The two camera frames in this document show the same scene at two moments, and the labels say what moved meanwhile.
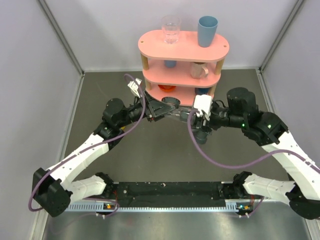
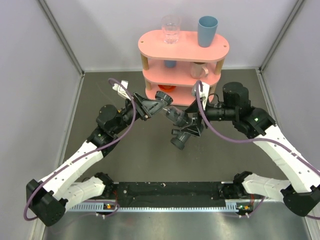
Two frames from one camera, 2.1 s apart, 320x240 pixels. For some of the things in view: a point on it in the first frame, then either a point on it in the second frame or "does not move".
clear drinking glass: (171, 24) does not move
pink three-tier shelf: (177, 72) does not move
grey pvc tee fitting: (200, 137) to (180, 138)
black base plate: (169, 194) does not move
